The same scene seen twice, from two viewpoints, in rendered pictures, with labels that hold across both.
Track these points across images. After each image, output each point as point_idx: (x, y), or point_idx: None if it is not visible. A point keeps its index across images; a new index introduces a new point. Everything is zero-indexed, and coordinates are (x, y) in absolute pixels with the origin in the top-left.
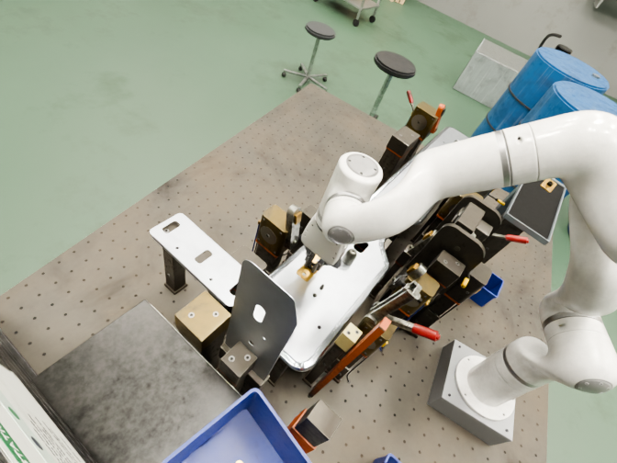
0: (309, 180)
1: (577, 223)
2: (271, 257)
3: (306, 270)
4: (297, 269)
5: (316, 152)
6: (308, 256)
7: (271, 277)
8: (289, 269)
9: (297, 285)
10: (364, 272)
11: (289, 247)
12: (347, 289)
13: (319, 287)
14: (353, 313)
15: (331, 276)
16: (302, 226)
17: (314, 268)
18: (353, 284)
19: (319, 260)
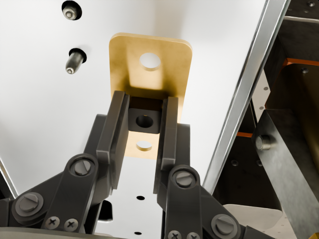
0: None
1: None
2: (297, 52)
3: (154, 83)
4: (202, 63)
5: (286, 233)
6: (174, 162)
7: None
8: (229, 44)
9: (160, 0)
10: (33, 167)
11: (272, 116)
12: (15, 102)
13: (82, 52)
14: None
15: (84, 110)
16: (258, 168)
17: (111, 118)
18: (20, 127)
19: (104, 179)
